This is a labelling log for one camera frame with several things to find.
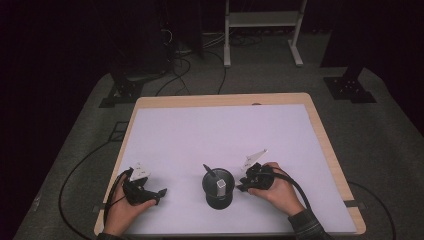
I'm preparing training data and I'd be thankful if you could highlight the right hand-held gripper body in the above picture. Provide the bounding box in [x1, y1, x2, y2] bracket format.
[239, 148, 276, 192]

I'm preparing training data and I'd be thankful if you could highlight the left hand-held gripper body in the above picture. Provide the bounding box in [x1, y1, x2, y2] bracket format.
[122, 162, 158, 206]

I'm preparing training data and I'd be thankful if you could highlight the black mesh pen holder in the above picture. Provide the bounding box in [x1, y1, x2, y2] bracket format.
[201, 167, 236, 211]

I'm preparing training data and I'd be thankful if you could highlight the black pen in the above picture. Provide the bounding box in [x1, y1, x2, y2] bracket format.
[202, 163, 220, 180]

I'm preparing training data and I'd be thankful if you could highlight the person's left hand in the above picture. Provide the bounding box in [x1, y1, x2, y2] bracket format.
[103, 175, 157, 238]

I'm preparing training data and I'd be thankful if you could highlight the person's right hand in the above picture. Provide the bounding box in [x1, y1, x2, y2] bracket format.
[248, 162, 306, 218]

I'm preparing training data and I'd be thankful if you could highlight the white table mat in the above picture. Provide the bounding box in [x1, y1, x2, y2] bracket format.
[99, 103, 359, 236]

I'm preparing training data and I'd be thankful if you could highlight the black stand base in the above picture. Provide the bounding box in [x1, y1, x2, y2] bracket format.
[323, 66, 378, 104]
[98, 66, 145, 109]

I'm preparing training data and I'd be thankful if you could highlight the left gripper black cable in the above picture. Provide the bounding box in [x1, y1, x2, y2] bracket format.
[102, 167, 134, 232]

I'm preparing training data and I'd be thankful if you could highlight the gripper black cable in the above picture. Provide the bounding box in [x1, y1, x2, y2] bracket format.
[263, 170, 313, 214]
[102, 167, 134, 232]

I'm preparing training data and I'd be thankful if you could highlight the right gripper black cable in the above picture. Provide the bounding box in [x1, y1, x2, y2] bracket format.
[263, 170, 313, 214]

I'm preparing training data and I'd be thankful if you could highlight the black wire frame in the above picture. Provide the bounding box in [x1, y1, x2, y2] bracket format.
[108, 121, 130, 142]

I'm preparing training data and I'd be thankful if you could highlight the black floor cable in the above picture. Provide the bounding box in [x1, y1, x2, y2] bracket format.
[154, 54, 193, 98]
[58, 140, 116, 240]
[203, 49, 228, 96]
[347, 180, 398, 240]

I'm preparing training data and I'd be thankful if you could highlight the white metal stand frame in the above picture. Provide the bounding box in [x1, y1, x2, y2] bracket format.
[223, 0, 308, 68]

